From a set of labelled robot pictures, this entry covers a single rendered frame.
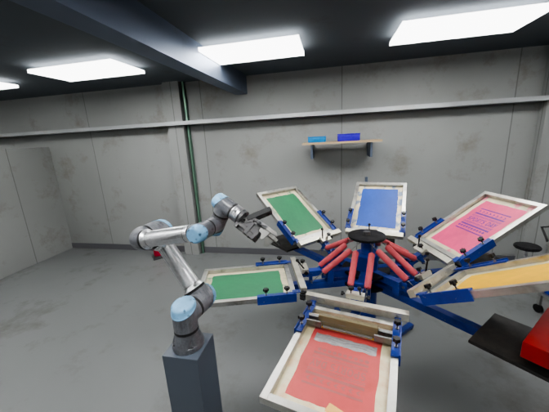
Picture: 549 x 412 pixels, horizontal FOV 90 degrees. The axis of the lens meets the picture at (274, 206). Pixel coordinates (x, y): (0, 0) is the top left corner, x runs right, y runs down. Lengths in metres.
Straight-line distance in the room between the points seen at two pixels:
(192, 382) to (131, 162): 5.05
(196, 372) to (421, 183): 4.35
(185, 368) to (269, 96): 4.21
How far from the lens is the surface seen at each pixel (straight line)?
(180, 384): 1.63
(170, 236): 1.28
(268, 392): 1.58
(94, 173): 6.76
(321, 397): 1.61
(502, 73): 5.39
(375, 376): 1.74
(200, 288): 1.51
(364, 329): 1.87
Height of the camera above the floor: 2.16
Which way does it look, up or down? 14 degrees down
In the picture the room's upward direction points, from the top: 3 degrees counter-clockwise
